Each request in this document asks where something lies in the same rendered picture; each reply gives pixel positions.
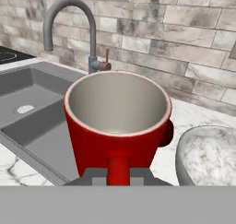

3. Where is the grey curved tap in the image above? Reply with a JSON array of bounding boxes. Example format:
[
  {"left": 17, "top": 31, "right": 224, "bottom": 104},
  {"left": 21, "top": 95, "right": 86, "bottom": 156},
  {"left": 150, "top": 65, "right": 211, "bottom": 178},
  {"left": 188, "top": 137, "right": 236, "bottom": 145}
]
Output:
[{"left": 42, "top": 0, "right": 112, "bottom": 75}]

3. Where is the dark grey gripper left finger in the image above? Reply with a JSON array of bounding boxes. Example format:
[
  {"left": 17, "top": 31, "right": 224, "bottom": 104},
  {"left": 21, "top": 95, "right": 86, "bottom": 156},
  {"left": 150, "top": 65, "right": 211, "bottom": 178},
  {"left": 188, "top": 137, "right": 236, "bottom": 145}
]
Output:
[{"left": 64, "top": 168, "right": 109, "bottom": 187}]

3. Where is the black hob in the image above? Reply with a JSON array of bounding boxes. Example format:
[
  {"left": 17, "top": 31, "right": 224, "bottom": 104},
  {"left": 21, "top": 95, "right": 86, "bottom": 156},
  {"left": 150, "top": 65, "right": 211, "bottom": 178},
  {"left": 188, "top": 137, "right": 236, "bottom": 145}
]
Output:
[{"left": 0, "top": 45, "right": 37, "bottom": 65}]

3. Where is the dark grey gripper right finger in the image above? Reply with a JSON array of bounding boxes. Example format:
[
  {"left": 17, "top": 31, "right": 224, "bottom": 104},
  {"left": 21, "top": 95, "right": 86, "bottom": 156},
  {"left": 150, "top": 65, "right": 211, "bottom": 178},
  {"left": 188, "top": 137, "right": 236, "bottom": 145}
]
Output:
[{"left": 128, "top": 168, "right": 173, "bottom": 187}]

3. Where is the grey sink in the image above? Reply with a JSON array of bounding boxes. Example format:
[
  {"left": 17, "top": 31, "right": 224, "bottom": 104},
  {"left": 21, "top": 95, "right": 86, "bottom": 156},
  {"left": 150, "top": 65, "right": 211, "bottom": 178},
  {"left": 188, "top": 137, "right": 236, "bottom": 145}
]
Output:
[{"left": 0, "top": 61, "right": 90, "bottom": 186}]

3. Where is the marbled grey bowl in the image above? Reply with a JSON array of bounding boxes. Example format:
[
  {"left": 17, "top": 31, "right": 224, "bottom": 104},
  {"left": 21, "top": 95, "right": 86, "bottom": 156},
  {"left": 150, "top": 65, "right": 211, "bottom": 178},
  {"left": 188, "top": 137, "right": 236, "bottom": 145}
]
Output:
[{"left": 174, "top": 124, "right": 236, "bottom": 187}]

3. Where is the red mug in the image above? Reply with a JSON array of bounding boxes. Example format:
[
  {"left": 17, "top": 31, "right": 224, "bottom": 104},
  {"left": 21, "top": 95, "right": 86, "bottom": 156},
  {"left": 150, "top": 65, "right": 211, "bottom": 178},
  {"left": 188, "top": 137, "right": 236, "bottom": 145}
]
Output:
[{"left": 63, "top": 70, "right": 172, "bottom": 187}]

